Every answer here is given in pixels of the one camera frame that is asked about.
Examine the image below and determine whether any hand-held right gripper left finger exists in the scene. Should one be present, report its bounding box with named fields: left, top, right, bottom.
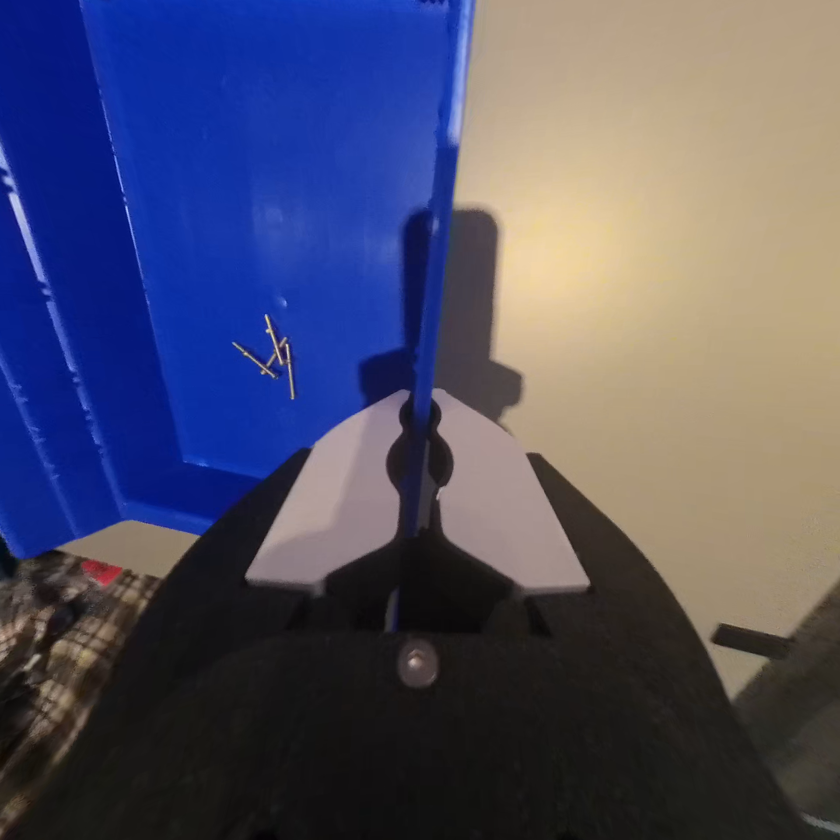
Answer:
left=244, top=389, right=416, bottom=597

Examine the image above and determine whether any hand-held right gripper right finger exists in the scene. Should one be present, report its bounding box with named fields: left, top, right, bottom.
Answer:
left=420, top=387, right=592, bottom=597

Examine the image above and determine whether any blue plastic bin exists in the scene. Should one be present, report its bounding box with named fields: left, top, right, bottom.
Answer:
left=0, top=0, right=476, bottom=559

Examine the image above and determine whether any black flat bar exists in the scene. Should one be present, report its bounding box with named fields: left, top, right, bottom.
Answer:
left=710, top=622, right=795, bottom=662

